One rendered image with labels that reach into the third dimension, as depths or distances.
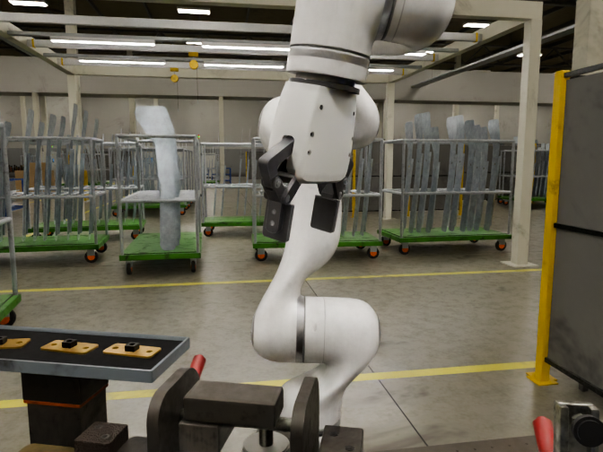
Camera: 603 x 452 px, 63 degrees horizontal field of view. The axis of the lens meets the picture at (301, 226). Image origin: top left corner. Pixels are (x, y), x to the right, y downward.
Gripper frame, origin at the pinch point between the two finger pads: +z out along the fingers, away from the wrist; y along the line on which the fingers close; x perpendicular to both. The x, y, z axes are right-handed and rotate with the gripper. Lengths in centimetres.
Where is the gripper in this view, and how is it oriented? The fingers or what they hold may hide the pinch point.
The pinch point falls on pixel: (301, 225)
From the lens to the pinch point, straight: 55.3
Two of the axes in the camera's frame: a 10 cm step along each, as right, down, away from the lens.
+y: -5.6, 0.9, -8.2
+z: -1.6, 9.6, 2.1
